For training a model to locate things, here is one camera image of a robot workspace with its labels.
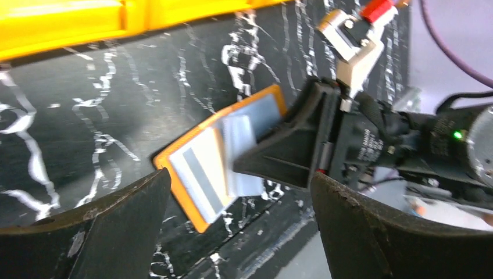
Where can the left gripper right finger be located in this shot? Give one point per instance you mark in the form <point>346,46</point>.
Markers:
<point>363,238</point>

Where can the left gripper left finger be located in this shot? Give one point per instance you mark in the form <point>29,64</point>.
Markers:
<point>111,237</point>

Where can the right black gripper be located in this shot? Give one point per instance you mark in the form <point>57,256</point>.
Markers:
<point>369,134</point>

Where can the grey striped credit card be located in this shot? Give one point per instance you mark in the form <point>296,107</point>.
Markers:
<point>200,167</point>

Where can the orange card holder wallet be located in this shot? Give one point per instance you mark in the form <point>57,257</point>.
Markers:
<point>240,125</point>

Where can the orange three-compartment bin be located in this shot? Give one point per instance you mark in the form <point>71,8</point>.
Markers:
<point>30,27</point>

